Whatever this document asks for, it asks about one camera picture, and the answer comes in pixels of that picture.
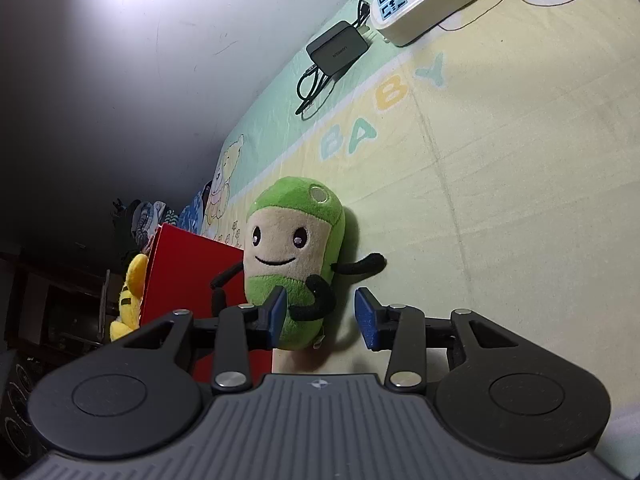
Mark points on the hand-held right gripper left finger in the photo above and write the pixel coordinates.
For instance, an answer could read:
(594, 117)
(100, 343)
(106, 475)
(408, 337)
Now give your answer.
(276, 317)

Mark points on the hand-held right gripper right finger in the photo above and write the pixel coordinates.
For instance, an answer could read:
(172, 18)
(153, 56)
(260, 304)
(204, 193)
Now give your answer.
(366, 320)

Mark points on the green bean plush toy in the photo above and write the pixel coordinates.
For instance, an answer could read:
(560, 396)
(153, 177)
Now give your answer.
(290, 240)

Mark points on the red cardboard box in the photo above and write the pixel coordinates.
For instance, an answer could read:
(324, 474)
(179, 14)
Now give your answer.
(190, 265)

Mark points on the yellow tiger plush toy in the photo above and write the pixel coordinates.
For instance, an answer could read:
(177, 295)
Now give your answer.
(132, 280)

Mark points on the cartoon printed desktop cover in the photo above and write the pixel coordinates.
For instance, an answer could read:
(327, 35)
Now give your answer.
(525, 160)

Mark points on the pile of clothes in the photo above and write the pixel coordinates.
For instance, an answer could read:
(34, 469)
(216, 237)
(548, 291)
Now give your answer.
(145, 220)

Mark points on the dark shelf unit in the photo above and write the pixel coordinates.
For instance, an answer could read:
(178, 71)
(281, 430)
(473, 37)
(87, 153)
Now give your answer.
(60, 300)

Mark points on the black speaker box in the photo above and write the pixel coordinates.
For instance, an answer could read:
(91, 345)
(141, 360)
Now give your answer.
(15, 390)

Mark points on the white and blue power strip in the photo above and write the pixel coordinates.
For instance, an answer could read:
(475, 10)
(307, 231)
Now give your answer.
(450, 10)

